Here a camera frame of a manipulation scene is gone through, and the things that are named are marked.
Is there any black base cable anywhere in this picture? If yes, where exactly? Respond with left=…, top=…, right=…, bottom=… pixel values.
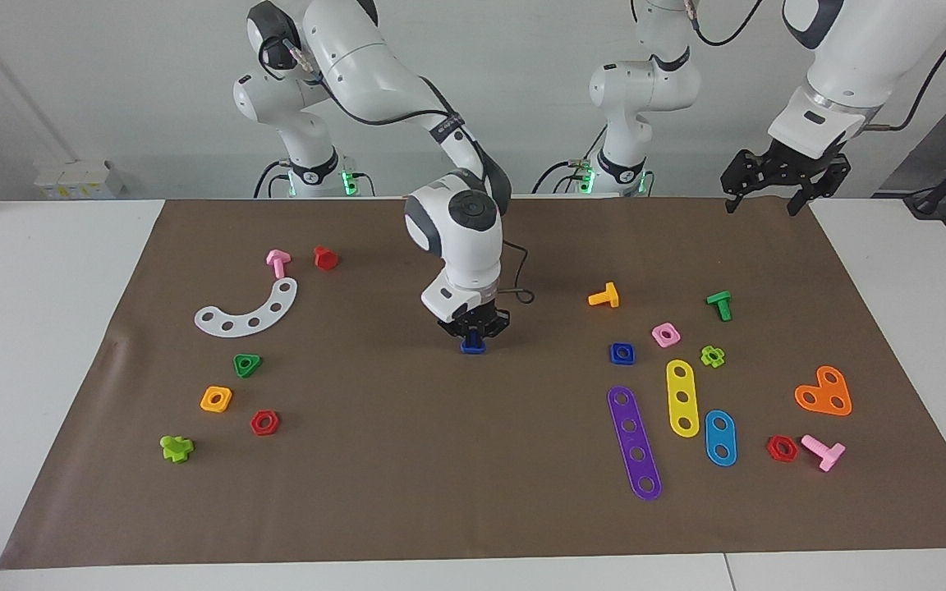
left=254, top=158, right=293, bottom=199
left=532, top=160, right=597, bottom=195

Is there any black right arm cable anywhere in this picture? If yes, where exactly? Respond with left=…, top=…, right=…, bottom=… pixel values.
left=259, top=33, right=535, bottom=305

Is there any white box with labels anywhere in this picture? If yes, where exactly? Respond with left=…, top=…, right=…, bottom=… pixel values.
left=34, top=158, right=125, bottom=200

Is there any white curved perforated strip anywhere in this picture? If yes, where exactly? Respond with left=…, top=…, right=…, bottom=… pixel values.
left=194, top=277, right=299, bottom=338

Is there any orange heart-shaped plate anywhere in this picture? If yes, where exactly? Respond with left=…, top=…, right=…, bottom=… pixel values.
left=794, top=365, right=853, bottom=417

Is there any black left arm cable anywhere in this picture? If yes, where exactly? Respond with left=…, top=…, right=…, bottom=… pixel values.
left=691, top=0, right=946, bottom=132

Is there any blue two-hole strip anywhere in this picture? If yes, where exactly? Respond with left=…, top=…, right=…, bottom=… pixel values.
left=705, top=410, right=738, bottom=467

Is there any brown paper table mat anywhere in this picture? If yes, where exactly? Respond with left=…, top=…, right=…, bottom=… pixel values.
left=0, top=195, right=946, bottom=570

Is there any purple four-hole strip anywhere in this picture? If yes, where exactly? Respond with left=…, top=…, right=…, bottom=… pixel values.
left=607, top=386, right=663, bottom=501

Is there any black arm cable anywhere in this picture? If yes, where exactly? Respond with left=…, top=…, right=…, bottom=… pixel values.
left=691, top=0, right=946, bottom=132
left=259, top=33, right=535, bottom=305

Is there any yellow three-hole strip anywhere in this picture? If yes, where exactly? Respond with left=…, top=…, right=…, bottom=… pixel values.
left=666, top=360, right=701, bottom=438

